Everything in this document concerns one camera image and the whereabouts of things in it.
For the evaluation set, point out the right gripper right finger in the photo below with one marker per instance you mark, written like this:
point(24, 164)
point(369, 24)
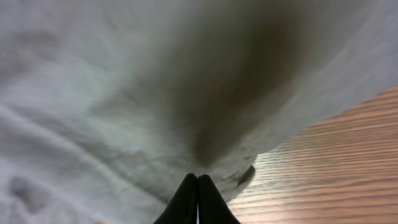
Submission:
point(212, 208)

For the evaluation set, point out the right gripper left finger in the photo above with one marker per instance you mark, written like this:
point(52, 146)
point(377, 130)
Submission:
point(182, 209)

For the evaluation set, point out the grey shorts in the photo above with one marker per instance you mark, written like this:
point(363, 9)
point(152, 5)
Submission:
point(107, 104)

